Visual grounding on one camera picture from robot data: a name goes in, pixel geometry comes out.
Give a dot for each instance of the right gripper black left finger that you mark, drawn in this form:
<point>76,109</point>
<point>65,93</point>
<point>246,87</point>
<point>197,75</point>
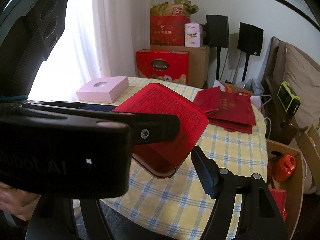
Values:
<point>53,218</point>

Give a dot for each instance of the red stitched box bag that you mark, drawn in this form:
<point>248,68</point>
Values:
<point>279,196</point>

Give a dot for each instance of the cardboard tray box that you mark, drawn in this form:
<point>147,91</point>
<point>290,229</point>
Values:
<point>294,185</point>

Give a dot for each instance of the red plastic twine ball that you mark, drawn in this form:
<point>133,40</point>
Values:
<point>284,168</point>

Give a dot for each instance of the pink tissue box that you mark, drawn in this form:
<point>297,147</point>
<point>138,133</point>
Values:
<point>103,90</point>

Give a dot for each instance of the red rounded tin box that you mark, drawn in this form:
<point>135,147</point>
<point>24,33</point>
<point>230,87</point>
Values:
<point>168,126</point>

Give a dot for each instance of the person's left hand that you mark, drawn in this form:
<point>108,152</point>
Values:
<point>17,202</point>

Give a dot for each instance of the yellow plaid tablecloth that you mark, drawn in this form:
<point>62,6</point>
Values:
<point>177,207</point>

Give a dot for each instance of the dark wooden sofa armrest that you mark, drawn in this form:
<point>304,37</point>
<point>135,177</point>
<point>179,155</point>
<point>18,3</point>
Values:
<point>283,129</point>

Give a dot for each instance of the cardboard tray on sofa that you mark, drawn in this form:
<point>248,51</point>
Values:
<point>308,141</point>

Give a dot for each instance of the dark red paper bags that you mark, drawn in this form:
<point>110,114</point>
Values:
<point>231,111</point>

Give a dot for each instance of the green portable radio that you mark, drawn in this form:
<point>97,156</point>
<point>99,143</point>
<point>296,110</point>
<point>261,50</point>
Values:
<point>289,100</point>

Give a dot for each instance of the open box with clutter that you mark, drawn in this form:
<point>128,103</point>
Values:
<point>259,101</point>

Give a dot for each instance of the white sheer curtain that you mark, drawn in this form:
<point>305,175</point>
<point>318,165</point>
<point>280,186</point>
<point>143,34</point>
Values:
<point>100,39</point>

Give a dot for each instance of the red Collection gift box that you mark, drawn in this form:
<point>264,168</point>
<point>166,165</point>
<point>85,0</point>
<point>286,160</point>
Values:
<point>165,65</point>

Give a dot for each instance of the beige cushion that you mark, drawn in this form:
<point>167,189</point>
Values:
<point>302,73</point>

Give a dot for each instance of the brown sofa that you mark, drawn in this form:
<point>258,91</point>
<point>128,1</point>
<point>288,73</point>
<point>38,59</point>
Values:
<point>309,186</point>

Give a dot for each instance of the dark red gift box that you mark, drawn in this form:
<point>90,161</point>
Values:
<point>167,30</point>

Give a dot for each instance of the large brown cardboard box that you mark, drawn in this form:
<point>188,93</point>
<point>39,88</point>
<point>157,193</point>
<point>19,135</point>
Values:
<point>198,63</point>

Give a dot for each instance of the right black speaker on stand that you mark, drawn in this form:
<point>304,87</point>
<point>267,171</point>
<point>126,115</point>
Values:
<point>250,42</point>

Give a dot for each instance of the black speaker on stand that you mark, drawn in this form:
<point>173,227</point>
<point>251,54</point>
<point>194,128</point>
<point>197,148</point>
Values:
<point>218,33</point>
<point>250,42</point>

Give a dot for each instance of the small pink white box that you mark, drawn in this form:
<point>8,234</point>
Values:
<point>193,35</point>

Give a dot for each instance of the gold crinkled gift bag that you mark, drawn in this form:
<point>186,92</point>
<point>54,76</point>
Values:
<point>174,8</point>

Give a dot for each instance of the left black speaker on stand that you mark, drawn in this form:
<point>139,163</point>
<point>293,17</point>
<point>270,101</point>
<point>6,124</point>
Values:
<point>218,33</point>

